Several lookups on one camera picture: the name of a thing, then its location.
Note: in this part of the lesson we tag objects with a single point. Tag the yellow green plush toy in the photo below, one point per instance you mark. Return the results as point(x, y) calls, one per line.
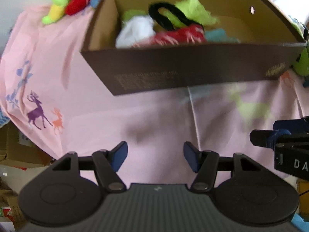
point(56, 12)

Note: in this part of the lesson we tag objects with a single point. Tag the teal knitted cloth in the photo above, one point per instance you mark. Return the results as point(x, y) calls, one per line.
point(219, 36)

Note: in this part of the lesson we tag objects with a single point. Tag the green frog plush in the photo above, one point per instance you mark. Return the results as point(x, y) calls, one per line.
point(300, 66)

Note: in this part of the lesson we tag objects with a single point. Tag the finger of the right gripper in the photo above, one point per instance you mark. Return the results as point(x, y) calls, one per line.
point(294, 126)
point(266, 138)

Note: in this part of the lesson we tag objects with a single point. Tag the brown cardboard box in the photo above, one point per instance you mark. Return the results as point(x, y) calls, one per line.
point(267, 44)

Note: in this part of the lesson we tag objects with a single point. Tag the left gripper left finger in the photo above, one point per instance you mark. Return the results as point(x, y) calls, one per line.
point(118, 155)

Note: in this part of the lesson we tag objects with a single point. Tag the lime green fluffy cloth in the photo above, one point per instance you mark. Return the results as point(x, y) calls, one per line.
point(195, 11)

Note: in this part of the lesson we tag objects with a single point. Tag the red patterned cloth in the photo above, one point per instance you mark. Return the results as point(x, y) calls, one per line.
point(193, 34)

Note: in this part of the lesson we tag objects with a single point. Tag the red plush toy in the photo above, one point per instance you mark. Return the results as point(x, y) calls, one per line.
point(74, 6)

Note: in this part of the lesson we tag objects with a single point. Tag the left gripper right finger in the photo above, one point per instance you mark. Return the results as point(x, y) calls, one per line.
point(192, 156)

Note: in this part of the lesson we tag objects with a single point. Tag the white cloth bundle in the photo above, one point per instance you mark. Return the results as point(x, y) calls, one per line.
point(135, 30)

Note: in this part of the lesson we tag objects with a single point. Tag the black hair band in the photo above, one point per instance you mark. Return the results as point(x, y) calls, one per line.
point(165, 14)

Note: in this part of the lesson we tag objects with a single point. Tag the pink patterned tablecloth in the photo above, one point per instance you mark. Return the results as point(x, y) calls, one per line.
point(52, 95)

